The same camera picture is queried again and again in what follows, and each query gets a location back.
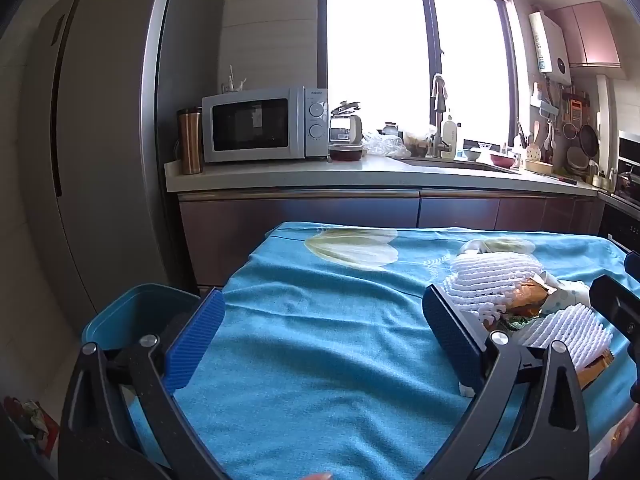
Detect pink wall cabinet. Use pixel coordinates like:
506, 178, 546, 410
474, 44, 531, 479
545, 1, 622, 68

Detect brown foil snack wrapper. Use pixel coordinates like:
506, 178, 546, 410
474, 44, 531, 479
500, 277, 557, 318

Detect white microwave oven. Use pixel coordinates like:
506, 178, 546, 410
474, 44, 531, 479
201, 86, 329, 163

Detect large white foam fruit net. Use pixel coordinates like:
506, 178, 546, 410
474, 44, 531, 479
442, 251, 543, 328

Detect blue floral tablecloth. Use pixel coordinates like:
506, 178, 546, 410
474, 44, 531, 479
127, 221, 640, 480

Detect crumpled clear plastic bag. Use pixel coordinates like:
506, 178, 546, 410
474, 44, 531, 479
362, 130, 411, 158

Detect white soap bottle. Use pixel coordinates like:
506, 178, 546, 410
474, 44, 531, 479
441, 115, 460, 158

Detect steel kitchen faucet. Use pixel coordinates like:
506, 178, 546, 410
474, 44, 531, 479
431, 74, 451, 158

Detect kitchen counter with cabinets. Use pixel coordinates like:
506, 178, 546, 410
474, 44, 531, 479
165, 152, 606, 286

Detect white figurines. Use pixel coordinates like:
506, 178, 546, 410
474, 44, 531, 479
222, 65, 248, 93

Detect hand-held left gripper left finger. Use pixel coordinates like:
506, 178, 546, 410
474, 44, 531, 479
59, 287, 231, 480

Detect electric kettle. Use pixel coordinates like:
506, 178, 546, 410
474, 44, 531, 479
328, 101, 364, 146

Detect large window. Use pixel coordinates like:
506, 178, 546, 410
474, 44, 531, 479
325, 0, 521, 146

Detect gold foil snack wrapper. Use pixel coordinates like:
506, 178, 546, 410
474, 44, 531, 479
575, 349, 616, 388

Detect dark red lidded container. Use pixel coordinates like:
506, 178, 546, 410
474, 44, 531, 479
328, 143, 366, 162

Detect hanging black frying pan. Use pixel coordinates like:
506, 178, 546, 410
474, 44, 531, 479
579, 125, 600, 157

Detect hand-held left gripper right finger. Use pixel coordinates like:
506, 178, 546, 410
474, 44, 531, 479
422, 284, 591, 480

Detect colourful snack bags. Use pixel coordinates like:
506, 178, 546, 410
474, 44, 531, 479
2, 395, 61, 461

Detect white water heater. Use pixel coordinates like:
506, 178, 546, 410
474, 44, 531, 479
529, 10, 572, 86

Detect small white foam fruit net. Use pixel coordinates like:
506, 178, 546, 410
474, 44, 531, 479
515, 302, 615, 368

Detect brown steel tumbler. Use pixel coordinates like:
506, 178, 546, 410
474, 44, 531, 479
176, 106, 204, 176

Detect blue trash bin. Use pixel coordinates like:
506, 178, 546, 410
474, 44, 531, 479
81, 284, 211, 356

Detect steel sink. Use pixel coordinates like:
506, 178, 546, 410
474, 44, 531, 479
400, 156, 521, 173

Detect grey refrigerator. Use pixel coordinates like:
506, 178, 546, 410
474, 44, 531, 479
15, 0, 226, 321

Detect black built-in oven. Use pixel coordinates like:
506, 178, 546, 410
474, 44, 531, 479
597, 130, 640, 256

